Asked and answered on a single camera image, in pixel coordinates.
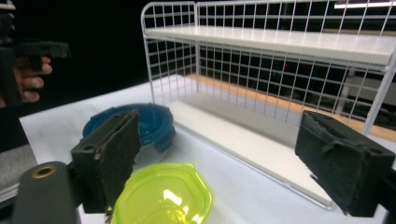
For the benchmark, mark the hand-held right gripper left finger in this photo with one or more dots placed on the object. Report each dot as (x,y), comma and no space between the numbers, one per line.
(106,161)

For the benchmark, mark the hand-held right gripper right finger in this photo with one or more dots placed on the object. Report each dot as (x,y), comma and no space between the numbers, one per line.
(342,165)

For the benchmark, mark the glass container with blue lid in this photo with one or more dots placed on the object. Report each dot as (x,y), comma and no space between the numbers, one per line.
(155,124)

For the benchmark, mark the green plastic container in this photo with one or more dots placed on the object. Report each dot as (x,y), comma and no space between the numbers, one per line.
(165,196)

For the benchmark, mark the light blue table mat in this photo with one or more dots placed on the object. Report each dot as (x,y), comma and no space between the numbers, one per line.
(236,199)

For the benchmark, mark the bright light strip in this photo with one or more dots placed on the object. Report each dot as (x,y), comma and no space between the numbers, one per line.
(364,5)

